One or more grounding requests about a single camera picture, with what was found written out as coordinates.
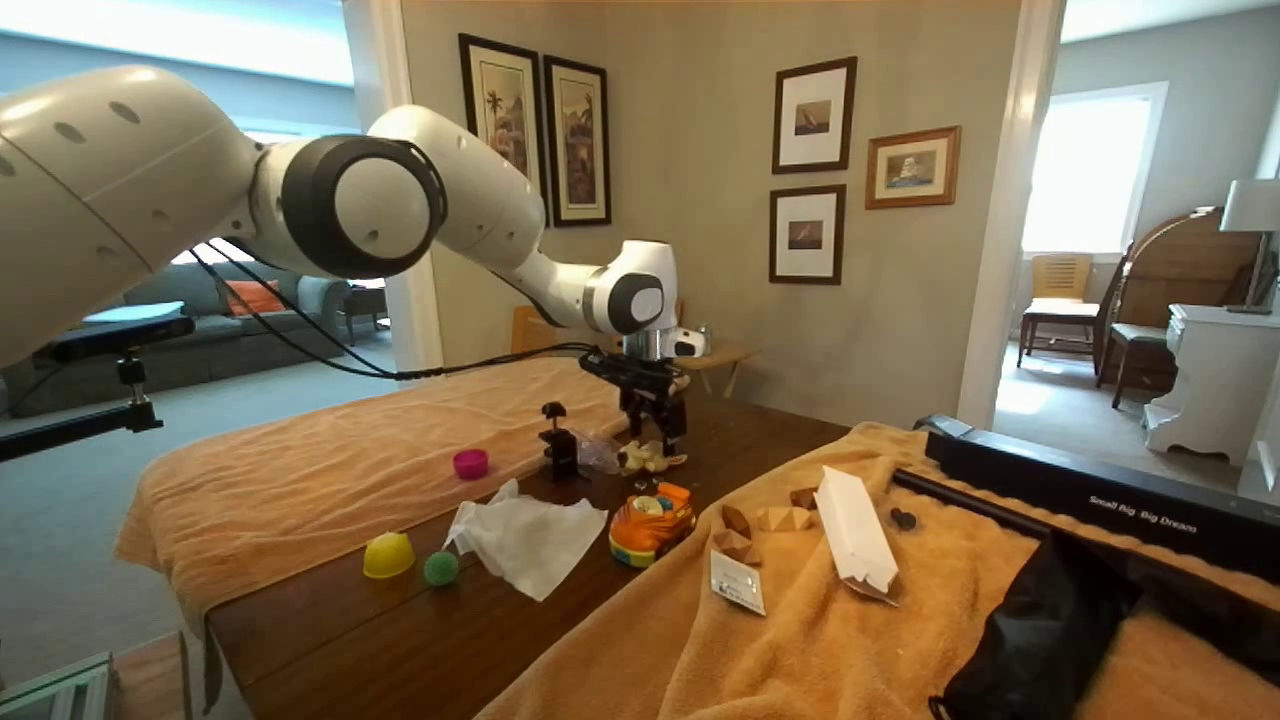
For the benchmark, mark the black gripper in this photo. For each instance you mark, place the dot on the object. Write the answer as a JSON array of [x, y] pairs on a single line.
[[654, 388]]

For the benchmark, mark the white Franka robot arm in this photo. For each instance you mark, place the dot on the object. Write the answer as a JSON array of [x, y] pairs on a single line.
[[122, 172]]

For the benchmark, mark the yellow bunny toy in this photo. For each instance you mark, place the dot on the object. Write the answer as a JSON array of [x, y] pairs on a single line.
[[648, 463]]

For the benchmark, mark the black figure toy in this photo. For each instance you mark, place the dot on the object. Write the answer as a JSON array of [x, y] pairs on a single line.
[[558, 448]]

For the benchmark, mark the clear crayon bag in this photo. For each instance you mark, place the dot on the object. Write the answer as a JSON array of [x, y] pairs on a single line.
[[600, 456]]

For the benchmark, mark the small wooden table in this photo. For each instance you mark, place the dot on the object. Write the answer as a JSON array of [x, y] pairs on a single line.
[[721, 359]]

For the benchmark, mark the brown wooden block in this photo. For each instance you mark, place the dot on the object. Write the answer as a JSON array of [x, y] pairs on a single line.
[[803, 498], [734, 545], [737, 517]]

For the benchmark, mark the white cloth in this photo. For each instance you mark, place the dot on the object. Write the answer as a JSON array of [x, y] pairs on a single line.
[[525, 540]]

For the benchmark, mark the small white card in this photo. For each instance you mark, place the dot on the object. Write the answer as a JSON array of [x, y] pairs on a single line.
[[737, 582]]

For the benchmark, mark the pink cup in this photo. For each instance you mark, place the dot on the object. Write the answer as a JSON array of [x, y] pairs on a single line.
[[470, 466]]

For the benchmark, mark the long white box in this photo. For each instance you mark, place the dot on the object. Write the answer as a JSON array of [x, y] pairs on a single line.
[[852, 534]]

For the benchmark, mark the small black framed picture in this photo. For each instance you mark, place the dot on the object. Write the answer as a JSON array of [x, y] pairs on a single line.
[[813, 118], [804, 232]]

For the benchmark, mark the green ball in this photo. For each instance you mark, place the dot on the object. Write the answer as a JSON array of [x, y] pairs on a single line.
[[443, 569]]

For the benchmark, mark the small dark round object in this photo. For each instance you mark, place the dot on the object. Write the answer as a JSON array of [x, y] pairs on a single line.
[[904, 517]]

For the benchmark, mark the orange towel with blocks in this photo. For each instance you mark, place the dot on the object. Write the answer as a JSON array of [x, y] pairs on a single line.
[[824, 643]]

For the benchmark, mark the yellow dome cup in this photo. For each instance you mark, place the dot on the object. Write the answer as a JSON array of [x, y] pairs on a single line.
[[390, 558]]

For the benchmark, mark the tall black framed picture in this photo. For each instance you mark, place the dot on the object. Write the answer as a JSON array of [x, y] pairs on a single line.
[[505, 92], [576, 141]]

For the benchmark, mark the wooden framed picture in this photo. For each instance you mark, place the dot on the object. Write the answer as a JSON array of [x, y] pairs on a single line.
[[912, 170]]

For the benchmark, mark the grey sofa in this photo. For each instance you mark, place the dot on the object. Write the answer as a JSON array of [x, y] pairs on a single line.
[[265, 341]]

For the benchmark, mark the orange pillow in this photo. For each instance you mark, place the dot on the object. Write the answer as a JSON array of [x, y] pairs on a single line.
[[263, 300]]

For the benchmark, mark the wooden armchair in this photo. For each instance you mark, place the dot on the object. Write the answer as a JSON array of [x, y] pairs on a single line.
[[1060, 300]]

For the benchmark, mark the black bag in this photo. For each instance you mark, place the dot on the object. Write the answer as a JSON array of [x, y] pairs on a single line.
[[1053, 643]]

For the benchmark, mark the long black case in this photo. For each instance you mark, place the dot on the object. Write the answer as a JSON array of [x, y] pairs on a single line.
[[1104, 495]]

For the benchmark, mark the bright small window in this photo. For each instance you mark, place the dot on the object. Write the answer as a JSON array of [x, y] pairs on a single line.
[[1095, 165]]

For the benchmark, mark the curved dark wooden chair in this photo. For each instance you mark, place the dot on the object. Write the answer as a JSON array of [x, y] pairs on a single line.
[[1172, 265]]

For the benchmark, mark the white dresser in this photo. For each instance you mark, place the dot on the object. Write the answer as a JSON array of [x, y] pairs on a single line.
[[1222, 383]]

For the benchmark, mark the white lamp shade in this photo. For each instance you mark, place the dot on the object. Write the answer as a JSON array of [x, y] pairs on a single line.
[[1253, 207]]

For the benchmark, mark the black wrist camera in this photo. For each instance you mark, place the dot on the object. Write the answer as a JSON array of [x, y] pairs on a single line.
[[600, 367]]

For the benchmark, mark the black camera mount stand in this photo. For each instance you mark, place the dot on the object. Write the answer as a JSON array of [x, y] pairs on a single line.
[[116, 334]]

